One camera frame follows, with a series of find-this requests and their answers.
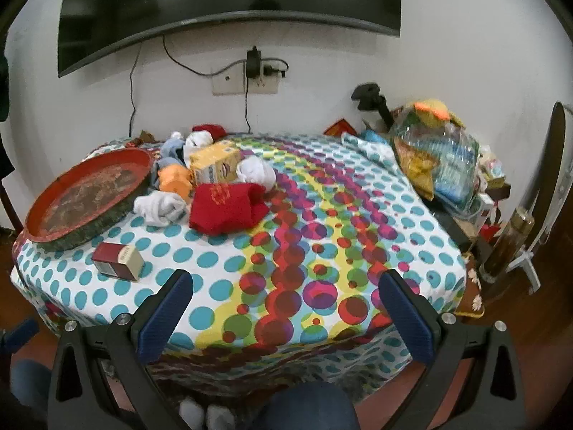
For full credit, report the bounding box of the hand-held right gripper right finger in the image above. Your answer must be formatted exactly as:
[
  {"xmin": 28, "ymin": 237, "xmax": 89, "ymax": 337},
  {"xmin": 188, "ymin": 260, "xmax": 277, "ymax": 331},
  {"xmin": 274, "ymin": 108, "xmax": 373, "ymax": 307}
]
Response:
[{"xmin": 378, "ymin": 269, "xmax": 526, "ymax": 430}]

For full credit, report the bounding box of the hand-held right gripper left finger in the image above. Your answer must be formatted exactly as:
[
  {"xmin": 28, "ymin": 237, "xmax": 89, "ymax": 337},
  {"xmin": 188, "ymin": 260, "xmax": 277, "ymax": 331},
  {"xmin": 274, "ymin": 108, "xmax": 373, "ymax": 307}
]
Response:
[{"xmin": 47, "ymin": 269, "xmax": 194, "ymax": 430}]

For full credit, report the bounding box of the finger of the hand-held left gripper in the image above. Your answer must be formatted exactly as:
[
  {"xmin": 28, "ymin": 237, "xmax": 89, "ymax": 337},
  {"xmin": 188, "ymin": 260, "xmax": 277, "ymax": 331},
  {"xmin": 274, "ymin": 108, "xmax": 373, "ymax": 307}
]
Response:
[{"xmin": 0, "ymin": 318, "xmax": 40, "ymax": 357}]

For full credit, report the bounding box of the red cigarette box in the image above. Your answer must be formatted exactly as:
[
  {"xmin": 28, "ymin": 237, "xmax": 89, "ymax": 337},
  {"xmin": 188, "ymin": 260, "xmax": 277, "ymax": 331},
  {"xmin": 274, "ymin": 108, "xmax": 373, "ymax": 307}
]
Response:
[{"xmin": 92, "ymin": 241, "xmax": 145, "ymax": 283}]

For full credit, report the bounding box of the red sock with gold print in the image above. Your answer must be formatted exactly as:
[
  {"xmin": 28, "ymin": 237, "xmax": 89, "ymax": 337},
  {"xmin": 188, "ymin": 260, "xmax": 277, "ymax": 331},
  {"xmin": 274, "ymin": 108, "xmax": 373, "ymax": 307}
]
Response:
[{"xmin": 189, "ymin": 183, "xmax": 269, "ymax": 236}]

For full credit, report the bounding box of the orange sock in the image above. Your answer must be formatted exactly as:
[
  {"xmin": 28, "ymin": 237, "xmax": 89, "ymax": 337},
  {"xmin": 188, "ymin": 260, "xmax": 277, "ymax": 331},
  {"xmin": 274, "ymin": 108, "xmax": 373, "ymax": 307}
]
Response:
[{"xmin": 158, "ymin": 163, "xmax": 198, "ymax": 203}]

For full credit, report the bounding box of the round red tray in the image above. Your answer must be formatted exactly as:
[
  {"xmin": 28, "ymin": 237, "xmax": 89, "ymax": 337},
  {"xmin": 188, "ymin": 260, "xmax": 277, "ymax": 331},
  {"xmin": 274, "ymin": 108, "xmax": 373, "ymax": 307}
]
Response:
[{"xmin": 23, "ymin": 148, "xmax": 155, "ymax": 250}]

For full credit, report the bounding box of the yellow box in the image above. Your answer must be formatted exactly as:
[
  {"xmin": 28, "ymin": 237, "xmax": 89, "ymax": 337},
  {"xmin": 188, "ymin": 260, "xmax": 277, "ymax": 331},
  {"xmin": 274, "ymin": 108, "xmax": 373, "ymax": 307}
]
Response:
[{"xmin": 189, "ymin": 140, "xmax": 242, "ymax": 185}]

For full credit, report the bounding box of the person's left leg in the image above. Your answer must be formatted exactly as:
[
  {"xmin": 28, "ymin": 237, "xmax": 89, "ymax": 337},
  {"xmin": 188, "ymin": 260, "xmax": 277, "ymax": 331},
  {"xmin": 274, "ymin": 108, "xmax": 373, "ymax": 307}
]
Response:
[{"xmin": 9, "ymin": 358, "xmax": 54, "ymax": 430}]

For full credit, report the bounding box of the person's leg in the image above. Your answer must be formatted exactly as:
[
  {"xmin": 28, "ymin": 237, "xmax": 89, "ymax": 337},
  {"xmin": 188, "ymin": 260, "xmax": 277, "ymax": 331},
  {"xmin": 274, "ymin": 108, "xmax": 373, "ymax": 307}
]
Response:
[
  {"xmin": 9, "ymin": 358, "xmax": 54, "ymax": 430},
  {"xmin": 257, "ymin": 383, "xmax": 361, "ymax": 430}
]

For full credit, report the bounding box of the floral cushion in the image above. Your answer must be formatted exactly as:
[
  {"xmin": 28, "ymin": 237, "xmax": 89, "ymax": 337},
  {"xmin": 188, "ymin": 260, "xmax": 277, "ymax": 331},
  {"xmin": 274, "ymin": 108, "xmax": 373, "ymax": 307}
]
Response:
[{"xmin": 457, "ymin": 253, "xmax": 487, "ymax": 319}]

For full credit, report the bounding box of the person's left foot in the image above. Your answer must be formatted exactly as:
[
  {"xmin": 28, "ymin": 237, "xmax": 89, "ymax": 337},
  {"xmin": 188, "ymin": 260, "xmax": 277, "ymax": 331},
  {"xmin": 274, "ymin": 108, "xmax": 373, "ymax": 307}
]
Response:
[{"xmin": 179, "ymin": 398, "xmax": 207, "ymax": 430}]

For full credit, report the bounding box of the person's foot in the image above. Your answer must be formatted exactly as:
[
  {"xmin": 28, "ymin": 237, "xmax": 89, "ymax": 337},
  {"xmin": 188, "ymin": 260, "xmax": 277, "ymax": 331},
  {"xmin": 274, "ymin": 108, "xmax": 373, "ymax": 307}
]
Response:
[
  {"xmin": 206, "ymin": 405, "xmax": 236, "ymax": 430},
  {"xmin": 179, "ymin": 398, "xmax": 207, "ymax": 430}
]

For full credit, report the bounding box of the person's right foot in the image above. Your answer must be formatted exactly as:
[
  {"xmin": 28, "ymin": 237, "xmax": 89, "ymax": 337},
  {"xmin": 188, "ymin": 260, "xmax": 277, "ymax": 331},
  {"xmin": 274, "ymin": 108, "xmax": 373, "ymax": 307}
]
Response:
[{"xmin": 206, "ymin": 405, "xmax": 236, "ymax": 430}]

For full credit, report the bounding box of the brown glass bottle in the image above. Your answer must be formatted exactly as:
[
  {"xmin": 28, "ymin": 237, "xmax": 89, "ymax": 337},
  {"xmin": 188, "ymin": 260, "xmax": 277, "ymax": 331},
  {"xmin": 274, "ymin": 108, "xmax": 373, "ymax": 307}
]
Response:
[{"xmin": 479, "ymin": 206, "xmax": 535, "ymax": 284}]

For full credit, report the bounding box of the dark wooden coat stand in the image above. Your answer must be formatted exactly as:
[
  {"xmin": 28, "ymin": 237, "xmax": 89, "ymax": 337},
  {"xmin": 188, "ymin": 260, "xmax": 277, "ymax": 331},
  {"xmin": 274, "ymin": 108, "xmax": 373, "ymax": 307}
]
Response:
[{"xmin": 0, "ymin": 179, "xmax": 23, "ymax": 234}]

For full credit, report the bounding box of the person's right leg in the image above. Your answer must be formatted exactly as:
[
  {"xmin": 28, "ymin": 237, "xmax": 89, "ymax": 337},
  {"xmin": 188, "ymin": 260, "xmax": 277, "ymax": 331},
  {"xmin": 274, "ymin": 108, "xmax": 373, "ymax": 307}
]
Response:
[{"xmin": 257, "ymin": 383, "xmax": 361, "ymax": 430}]

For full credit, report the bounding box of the polka dot tablecloth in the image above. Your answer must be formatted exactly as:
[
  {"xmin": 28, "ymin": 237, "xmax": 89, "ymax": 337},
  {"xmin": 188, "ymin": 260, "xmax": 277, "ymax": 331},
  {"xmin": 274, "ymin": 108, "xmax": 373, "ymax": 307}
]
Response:
[{"xmin": 11, "ymin": 132, "xmax": 468, "ymax": 395}]

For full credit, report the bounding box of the yellow snack packet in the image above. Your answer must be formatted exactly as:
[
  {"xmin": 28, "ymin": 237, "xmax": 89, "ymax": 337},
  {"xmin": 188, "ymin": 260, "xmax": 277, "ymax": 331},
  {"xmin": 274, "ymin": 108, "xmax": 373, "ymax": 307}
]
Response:
[{"xmin": 396, "ymin": 141, "xmax": 437, "ymax": 200}]

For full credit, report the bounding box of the clear plastic bag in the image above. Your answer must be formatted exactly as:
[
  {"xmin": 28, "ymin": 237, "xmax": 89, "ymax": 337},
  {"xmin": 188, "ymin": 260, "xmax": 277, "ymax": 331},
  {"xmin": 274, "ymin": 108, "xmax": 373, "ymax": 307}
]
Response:
[{"xmin": 389, "ymin": 105, "xmax": 482, "ymax": 209}]

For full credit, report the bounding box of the plain red sock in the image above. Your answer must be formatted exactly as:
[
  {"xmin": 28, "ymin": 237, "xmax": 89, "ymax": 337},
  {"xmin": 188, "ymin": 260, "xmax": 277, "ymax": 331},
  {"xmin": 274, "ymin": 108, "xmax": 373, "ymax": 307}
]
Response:
[{"xmin": 192, "ymin": 123, "xmax": 227, "ymax": 140}]

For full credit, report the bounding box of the flat red box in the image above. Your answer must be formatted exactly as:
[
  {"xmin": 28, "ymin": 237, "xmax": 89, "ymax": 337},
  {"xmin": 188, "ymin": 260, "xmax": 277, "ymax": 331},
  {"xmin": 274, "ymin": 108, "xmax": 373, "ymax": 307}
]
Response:
[{"xmin": 324, "ymin": 119, "xmax": 356, "ymax": 136}]

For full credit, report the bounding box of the yellow plush toy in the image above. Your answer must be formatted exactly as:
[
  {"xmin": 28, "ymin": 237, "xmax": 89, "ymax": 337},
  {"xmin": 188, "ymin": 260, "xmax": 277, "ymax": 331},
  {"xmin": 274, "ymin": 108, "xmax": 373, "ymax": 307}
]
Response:
[{"xmin": 414, "ymin": 99, "xmax": 464, "ymax": 128}]

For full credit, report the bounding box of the thin black hanging cable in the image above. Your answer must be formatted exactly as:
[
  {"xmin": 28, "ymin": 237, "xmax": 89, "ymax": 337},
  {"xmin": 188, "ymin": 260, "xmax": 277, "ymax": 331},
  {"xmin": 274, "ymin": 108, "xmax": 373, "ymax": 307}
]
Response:
[{"xmin": 129, "ymin": 45, "xmax": 140, "ymax": 137}]

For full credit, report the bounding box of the black phone mount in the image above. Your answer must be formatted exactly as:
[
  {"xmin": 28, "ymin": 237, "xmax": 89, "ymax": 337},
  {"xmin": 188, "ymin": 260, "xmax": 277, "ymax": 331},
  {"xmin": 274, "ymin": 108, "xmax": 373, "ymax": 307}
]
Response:
[{"xmin": 351, "ymin": 83, "xmax": 395, "ymax": 128}]

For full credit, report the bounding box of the beige wall socket plate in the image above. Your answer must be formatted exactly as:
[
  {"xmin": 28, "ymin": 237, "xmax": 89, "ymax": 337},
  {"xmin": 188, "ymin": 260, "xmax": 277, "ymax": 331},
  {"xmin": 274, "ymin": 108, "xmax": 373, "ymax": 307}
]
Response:
[{"xmin": 212, "ymin": 72, "xmax": 282, "ymax": 96}]

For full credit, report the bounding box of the television cable to socket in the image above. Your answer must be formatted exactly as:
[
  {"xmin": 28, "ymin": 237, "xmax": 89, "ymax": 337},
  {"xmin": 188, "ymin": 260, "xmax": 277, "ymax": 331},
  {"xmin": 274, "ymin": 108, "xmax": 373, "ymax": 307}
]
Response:
[{"xmin": 162, "ymin": 35, "xmax": 248, "ymax": 76}]

